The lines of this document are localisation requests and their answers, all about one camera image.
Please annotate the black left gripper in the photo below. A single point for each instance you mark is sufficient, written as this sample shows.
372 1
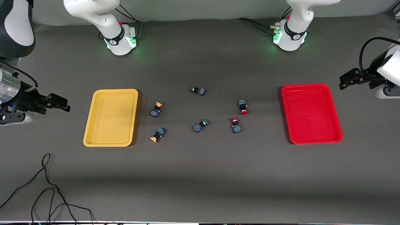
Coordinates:
370 75

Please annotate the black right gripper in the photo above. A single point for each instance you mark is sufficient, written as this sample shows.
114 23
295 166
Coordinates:
25 99

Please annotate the yellow push button switch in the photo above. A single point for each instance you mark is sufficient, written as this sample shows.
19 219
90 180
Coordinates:
159 132
155 112

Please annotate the red push button switch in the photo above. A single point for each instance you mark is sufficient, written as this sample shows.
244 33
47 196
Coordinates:
242 104
236 128

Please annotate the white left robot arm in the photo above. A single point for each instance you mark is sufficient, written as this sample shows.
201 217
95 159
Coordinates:
293 25

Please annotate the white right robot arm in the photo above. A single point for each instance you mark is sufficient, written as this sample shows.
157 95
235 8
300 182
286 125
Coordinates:
103 18

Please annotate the red plastic tray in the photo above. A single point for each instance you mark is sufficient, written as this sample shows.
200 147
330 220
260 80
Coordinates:
311 114

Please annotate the yellow plastic tray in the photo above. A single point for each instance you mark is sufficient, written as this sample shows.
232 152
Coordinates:
111 118

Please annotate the dark grey table mat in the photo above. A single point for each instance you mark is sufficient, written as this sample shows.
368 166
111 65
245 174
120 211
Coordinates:
200 175

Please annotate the aluminium frame profile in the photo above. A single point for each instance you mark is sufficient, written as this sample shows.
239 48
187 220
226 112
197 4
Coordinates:
396 12

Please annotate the green push button switch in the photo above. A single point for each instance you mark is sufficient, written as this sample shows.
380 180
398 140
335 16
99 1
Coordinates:
200 91
197 127

